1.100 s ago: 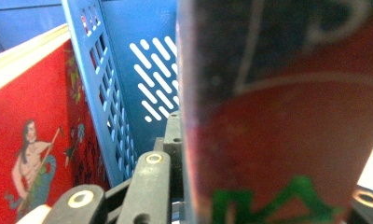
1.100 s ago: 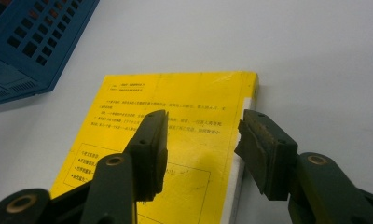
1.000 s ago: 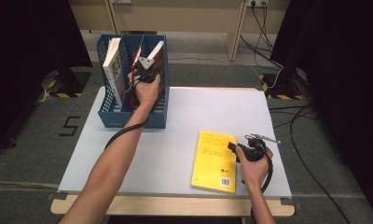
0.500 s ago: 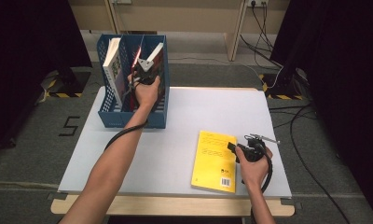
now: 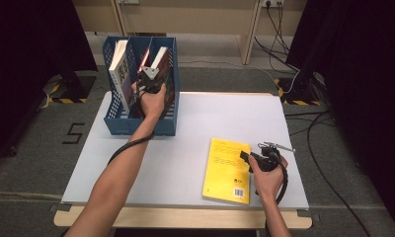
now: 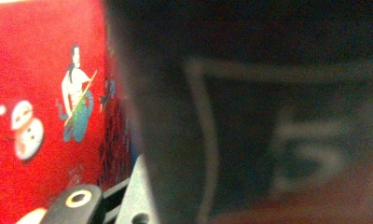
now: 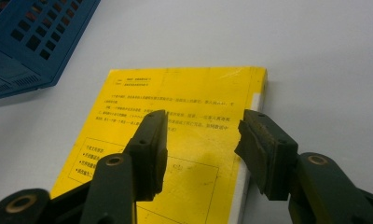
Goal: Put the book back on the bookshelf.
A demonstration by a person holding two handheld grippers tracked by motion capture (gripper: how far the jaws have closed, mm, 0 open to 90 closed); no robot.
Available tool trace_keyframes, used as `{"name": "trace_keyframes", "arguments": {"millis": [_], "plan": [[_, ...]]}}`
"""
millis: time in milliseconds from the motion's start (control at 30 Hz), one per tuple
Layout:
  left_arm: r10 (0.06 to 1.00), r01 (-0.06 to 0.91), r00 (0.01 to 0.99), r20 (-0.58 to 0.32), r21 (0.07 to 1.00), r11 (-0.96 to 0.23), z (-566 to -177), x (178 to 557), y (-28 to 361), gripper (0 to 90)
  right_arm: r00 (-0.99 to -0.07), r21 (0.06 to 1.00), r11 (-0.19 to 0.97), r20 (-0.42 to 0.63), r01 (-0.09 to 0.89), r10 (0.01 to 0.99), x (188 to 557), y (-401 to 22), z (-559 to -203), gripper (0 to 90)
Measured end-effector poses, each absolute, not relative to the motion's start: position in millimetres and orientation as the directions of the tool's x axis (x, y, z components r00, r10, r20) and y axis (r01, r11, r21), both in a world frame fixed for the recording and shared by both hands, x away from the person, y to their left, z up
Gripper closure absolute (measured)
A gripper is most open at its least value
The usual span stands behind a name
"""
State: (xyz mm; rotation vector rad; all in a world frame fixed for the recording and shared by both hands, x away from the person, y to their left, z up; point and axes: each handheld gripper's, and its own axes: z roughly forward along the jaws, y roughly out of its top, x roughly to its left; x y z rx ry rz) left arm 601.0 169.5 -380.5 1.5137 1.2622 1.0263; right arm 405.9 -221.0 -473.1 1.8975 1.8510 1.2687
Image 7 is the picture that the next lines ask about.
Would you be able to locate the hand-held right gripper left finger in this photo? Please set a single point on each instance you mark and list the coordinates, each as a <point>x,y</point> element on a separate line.
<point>113,193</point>

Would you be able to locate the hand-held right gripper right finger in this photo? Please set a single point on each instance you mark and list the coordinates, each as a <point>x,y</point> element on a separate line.
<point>315,186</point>

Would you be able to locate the yellow book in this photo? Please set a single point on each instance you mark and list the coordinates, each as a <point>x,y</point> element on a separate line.
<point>200,93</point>

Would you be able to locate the blue plastic file rack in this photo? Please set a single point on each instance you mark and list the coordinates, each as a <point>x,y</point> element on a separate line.
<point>26,62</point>

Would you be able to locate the white board sheet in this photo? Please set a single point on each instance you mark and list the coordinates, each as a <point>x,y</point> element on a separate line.
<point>315,46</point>

